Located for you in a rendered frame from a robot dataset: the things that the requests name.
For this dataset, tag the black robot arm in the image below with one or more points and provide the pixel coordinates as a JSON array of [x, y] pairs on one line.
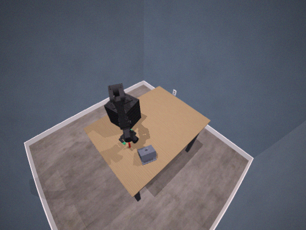
[[118, 104]]

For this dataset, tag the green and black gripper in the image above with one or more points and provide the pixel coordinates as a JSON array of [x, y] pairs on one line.
[[121, 139]]

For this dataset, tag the grey sloped panel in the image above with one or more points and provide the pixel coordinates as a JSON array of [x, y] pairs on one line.
[[148, 154]]

